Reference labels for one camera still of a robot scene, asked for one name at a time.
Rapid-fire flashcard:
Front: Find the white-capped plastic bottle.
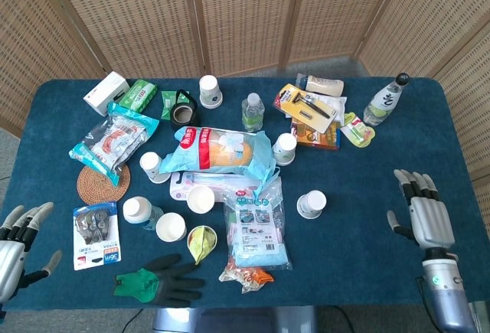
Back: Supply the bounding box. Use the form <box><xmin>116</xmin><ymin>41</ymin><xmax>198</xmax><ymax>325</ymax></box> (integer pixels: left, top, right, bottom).
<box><xmin>122</xmin><ymin>196</ymin><xmax>165</xmax><ymax>231</ymax></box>

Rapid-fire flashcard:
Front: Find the paper cup with yellow wrapper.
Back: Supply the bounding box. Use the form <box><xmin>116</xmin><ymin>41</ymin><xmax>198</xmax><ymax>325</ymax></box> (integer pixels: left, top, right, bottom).
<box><xmin>186</xmin><ymin>224</ymin><xmax>218</xmax><ymax>266</ymax></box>

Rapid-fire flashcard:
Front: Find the woven folding screen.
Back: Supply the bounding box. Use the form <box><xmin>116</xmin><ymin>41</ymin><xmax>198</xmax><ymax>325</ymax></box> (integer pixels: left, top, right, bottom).
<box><xmin>0</xmin><ymin>0</ymin><xmax>490</xmax><ymax>234</ymax></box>

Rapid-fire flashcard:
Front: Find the teal white plastic packet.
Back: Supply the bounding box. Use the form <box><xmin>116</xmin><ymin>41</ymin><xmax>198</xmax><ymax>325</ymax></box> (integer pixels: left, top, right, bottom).
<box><xmin>68</xmin><ymin>101</ymin><xmax>160</xmax><ymax>187</ymax></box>

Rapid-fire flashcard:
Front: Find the white cardboard box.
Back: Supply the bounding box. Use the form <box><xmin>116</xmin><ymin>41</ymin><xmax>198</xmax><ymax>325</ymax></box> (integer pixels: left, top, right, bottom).
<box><xmin>83</xmin><ymin>70</ymin><xmax>131</xmax><ymax>117</ymax></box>

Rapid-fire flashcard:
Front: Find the correction tape blister pack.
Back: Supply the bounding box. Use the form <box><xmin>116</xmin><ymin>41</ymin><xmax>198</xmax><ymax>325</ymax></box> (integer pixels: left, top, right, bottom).
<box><xmin>72</xmin><ymin>201</ymin><xmax>123</xmax><ymax>272</ymax></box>

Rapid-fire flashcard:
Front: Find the light blue sponge bag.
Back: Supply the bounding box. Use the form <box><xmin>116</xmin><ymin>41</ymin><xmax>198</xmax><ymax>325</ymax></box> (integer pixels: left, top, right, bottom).
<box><xmin>158</xmin><ymin>126</ymin><xmax>281</xmax><ymax>192</ymax></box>

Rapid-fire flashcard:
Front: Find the green wet wipes pack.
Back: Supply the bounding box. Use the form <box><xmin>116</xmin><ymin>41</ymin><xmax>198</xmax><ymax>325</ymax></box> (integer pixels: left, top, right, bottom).
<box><xmin>117</xmin><ymin>78</ymin><xmax>158</xmax><ymax>113</ymax></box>

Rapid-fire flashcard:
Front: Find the orange cardboard box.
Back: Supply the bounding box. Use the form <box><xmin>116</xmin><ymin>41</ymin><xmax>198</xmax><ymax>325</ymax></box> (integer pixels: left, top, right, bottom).
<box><xmin>289</xmin><ymin>116</ymin><xmax>342</xmax><ymax>152</ymax></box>

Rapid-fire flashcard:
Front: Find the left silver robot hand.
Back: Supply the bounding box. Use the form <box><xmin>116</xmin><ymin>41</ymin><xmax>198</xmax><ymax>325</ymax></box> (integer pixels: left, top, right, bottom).
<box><xmin>0</xmin><ymin>201</ymin><xmax>64</xmax><ymax>304</ymax></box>

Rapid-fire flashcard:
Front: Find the white plastic pouch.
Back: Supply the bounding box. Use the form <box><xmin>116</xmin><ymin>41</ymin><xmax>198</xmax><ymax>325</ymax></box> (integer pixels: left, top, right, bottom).
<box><xmin>310</xmin><ymin>93</ymin><xmax>348</xmax><ymax>124</ymax></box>

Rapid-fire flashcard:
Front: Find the round woven coaster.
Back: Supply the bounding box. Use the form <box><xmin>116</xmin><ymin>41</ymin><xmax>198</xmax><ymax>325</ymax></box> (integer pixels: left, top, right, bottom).
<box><xmin>76</xmin><ymin>163</ymin><xmax>132</xmax><ymax>207</ymax></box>

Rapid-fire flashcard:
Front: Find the small green packet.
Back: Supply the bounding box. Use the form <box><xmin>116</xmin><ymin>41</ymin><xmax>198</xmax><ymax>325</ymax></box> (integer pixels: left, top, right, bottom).
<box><xmin>159</xmin><ymin>90</ymin><xmax>181</xmax><ymax>121</ymax></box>

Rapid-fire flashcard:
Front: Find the lime soda bottle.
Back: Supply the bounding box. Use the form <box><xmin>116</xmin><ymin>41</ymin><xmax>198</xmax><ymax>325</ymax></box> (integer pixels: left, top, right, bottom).
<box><xmin>362</xmin><ymin>72</ymin><xmax>410</xmax><ymax>127</ymax></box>

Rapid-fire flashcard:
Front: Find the white pink toothbrush pack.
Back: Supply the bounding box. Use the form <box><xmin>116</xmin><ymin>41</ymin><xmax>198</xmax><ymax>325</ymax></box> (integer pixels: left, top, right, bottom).
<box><xmin>169</xmin><ymin>171</ymin><xmax>261</xmax><ymax>203</ymax></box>

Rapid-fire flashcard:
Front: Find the green lip balm pack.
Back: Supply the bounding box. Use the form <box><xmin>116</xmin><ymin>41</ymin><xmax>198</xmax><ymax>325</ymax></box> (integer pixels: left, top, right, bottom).
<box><xmin>339</xmin><ymin>112</ymin><xmax>377</xmax><ymax>148</ymax></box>

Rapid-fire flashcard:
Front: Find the black tape roll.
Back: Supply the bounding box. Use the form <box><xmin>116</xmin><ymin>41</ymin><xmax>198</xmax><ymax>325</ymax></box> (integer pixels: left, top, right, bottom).
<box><xmin>170</xmin><ymin>88</ymin><xmax>201</xmax><ymax>128</ymax></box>

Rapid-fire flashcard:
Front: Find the white paper cup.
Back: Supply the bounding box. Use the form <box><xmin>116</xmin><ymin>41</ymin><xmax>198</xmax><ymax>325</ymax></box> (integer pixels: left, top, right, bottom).
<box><xmin>296</xmin><ymin>190</ymin><xmax>328</xmax><ymax>220</ymax></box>
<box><xmin>272</xmin><ymin>132</ymin><xmax>298</xmax><ymax>167</ymax></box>
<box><xmin>139</xmin><ymin>151</ymin><xmax>171</xmax><ymax>185</ymax></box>
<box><xmin>198</xmin><ymin>74</ymin><xmax>224</xmax><ymax>110</ymax></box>
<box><xmin>186</xmin><ymin>185</ymin><xmax>216</xmax><ymax>214</ymax></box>
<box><xmin>155</xmin><ymin>212</ymin><xmax>188</xmax><ymax>243</ymax></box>

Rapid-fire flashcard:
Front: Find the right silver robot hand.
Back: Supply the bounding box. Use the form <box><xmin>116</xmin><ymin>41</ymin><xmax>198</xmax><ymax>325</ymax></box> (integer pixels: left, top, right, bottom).
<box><xmin>386</xmin><ymin>168</ymin><xmax>457</xmax><ymax>250</ymax></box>

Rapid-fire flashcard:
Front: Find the zip bag with blue cloths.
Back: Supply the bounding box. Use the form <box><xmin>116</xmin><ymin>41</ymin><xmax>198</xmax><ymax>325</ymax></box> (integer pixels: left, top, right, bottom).
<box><xmin>223</xmin><ymin>175</ymin><xmax>292</xmax><ymax>272</ymax></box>

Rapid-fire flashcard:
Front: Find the orange snack packet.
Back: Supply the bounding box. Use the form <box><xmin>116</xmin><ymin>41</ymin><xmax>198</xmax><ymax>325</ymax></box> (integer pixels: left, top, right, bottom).
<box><xmin>218</xmin><ymin>260</ymin><xmax>275</xmax><ymax>294</ymax></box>

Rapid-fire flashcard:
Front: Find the beige tube bottle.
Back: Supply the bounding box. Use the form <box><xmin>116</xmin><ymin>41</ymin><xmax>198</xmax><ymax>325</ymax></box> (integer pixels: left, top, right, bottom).
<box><xmin>295</xmin><ymin>73</ymin><xmax>345</xmax><ymax>97</ymax></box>

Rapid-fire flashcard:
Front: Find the clear water bottle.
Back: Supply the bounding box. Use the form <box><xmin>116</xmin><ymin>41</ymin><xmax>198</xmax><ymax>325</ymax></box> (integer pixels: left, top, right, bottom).
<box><xmin>241</xmin><ymin>93</ymin><xmax>266</xmax><ymax>133</ymax></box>

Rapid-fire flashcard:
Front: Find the black cable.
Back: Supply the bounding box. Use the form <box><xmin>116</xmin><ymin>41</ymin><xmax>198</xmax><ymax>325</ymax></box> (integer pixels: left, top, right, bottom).
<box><xmin>332</xmin><ymin>305</ymin><xmax>355</xmax><ymax>333</ymax></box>
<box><xmin>121</xmin><ymin>308</ymin><xmax>145</xmax><ymax>333</ymax></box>

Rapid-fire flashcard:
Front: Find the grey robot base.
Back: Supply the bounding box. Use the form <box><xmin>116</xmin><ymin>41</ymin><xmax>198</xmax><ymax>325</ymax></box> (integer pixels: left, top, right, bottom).
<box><xmin>152</xmin><ymin>306</ymin><xmax>319</xmax><ymax>333</ymax></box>

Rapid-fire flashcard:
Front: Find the razor in yellow package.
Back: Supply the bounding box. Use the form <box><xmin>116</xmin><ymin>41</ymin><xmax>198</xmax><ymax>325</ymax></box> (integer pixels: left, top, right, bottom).
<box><xmin>273</xmin><ymin>83</ymin><xmax>343</xmax><ymax>134</ymax></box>

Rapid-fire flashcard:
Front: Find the green black work glove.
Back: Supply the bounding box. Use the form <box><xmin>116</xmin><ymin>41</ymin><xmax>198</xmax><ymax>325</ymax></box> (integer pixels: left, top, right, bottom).
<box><xmin>112</xmin><ymin>253</ymin><xmax>206</xmax><ymax>306</ymax></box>

